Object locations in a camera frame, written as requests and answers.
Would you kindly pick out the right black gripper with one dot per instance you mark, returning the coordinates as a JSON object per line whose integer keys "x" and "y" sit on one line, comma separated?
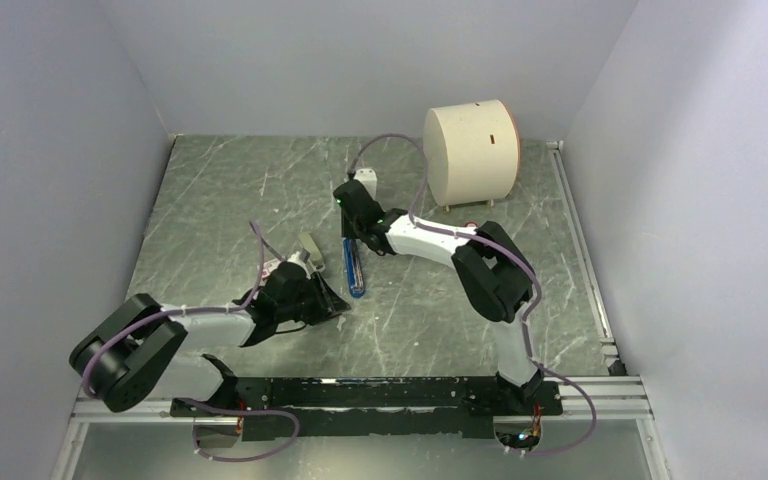
{"x": 347, "y": 231}

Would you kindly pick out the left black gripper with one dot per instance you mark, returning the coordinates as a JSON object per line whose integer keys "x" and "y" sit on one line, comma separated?
{"x": 324, "y": 307}

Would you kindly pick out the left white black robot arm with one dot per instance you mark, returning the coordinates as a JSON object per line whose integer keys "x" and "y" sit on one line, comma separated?
{"x": 145, "y": 349}

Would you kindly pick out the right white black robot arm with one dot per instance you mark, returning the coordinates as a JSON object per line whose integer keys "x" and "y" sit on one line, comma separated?
{"x": 499, "y": 283}

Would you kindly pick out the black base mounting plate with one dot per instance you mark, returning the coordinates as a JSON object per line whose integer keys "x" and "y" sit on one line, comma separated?
{"x": 468, "y": 406}

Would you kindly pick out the cream cylindrical drum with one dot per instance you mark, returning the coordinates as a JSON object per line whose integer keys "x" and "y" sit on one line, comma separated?
{"x": 473, "y": 152}

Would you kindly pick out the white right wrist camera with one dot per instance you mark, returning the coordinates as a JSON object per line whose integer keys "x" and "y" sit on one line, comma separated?
{"x": 369, "y": 179}

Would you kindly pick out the aluminium rail frame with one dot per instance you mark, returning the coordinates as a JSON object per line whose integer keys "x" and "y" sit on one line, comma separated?
{"x": 615, "y": 396}

